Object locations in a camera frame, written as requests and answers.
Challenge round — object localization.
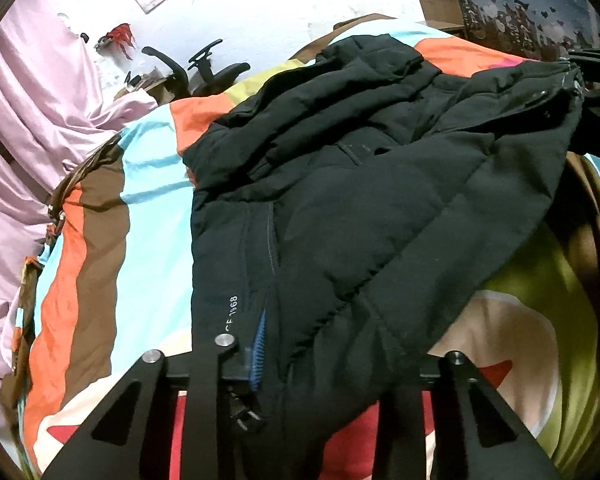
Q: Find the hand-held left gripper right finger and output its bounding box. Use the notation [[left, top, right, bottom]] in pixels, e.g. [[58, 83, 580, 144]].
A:
[[377, 351, 563, 480]]

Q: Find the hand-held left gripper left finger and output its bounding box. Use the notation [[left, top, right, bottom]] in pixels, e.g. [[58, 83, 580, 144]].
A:
[[42, 306, 271, 480]]

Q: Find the black padded jacket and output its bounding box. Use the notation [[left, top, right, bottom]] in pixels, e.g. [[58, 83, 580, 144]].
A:
[[182, 34, 588, 480]]

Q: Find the blue printed cloth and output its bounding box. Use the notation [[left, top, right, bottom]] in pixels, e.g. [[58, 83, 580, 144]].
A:
[[442, 0, 600, 62]]

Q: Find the wooden side table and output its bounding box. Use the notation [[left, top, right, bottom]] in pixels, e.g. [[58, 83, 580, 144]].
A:
[[421, 7, 467, 34]]

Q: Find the colourful patchwork blanket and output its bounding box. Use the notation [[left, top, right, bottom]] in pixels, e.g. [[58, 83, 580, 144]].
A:
[[2, 17, 600, 480]]

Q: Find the black office chair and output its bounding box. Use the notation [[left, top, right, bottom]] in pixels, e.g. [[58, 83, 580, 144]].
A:
[[142, 39, 251, 99]]

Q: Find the wooden desk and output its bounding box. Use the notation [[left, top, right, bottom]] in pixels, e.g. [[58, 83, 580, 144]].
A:
[[114, 72, 175, 107]]

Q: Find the red hanging ornament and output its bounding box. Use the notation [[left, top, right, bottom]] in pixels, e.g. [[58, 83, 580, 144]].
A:
[[96, 23, 136, 59]]

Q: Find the pink curtain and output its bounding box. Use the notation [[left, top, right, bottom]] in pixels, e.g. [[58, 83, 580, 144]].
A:
[[0, 0, 160, 413]]

